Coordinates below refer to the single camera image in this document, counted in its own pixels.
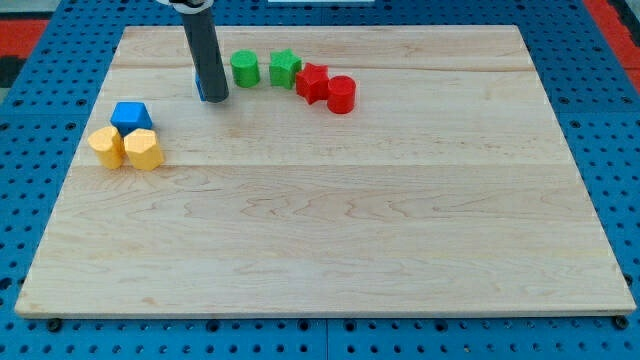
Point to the blue cube block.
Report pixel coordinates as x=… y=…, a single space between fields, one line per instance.
x=199 y=87

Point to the blue triangle block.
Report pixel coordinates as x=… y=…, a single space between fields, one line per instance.
x=129 y=116

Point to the wooden board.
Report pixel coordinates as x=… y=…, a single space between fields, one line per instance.
x=448 y=191

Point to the red cylinder block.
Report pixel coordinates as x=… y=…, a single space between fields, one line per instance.
x=341 y=94

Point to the red star block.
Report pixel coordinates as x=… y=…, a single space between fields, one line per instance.
x=312 y=82

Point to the green star block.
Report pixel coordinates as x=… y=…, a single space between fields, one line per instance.
x=283 y=67

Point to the green cylinder block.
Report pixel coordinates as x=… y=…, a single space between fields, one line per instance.
x=245 y=68

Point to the yellow hexagon block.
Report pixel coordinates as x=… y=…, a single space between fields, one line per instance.
x=143 y=149

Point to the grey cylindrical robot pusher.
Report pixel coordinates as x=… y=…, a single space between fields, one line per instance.
x=205 y=51

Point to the yellow heart block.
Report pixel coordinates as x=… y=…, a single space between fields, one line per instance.
x=108 y=147

